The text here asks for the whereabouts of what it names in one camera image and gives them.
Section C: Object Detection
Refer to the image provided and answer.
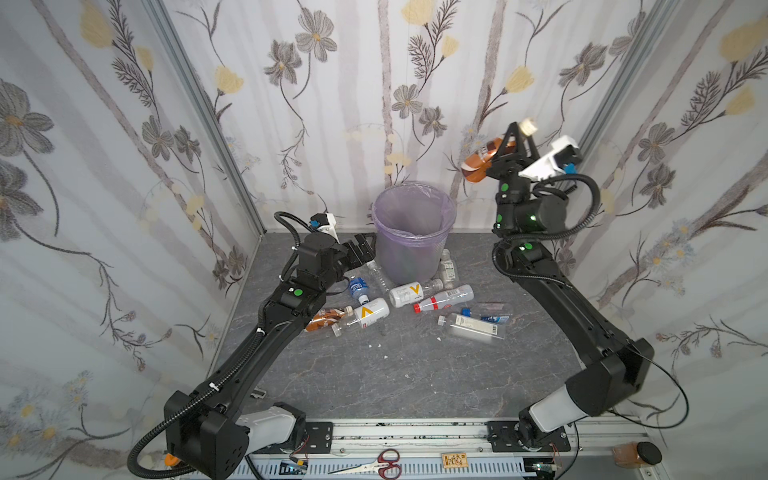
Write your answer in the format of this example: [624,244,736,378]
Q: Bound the brown tea bottle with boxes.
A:
[460,118,538,183]
[305,306,353,332]

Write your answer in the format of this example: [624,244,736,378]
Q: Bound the white bottle yellow logo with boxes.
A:
[388,278,444,308]
[332,298,390,337]

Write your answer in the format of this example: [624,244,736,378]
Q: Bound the red-cap clear bottle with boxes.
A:
[413,285,474,313]

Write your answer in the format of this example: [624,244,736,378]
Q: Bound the square clear bottle white cap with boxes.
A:
[437,314,505,344]

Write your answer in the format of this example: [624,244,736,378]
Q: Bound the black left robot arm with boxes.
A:
[126,211,376,479]

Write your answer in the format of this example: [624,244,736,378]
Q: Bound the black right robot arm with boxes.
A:
[481,122,656,451]

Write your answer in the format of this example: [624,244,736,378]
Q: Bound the purple-lined mesh trash bin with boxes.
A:
[371,183,457,285]

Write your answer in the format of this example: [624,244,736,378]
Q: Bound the small clear bottle by bin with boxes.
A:
[438,248,459,289]

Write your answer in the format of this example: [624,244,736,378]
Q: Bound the Pocari Sweat bottle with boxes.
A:
[348,276,370,305]

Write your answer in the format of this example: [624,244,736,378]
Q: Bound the blue-cap flat bottle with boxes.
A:
[461,302,512,324]

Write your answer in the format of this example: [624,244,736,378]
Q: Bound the small wooden tag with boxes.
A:
[441,452,469,470]

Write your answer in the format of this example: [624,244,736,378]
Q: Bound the orange-capped spool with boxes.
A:
[164,454,181,468]

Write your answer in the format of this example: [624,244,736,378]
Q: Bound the brown jar black lid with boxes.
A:
[612,441,663,469]

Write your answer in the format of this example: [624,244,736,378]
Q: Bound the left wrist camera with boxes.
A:
[309,213,339,242]

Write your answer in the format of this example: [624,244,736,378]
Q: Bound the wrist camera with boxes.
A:
[519,135,582,182]
[309,213,339,242]

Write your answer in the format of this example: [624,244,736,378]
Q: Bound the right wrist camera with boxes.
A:
[519,135,582,182]

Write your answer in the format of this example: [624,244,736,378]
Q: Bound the red-handled scissors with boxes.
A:
[330,448,402,479]

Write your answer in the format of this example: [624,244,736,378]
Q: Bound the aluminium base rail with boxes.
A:
[230,417,664,479]

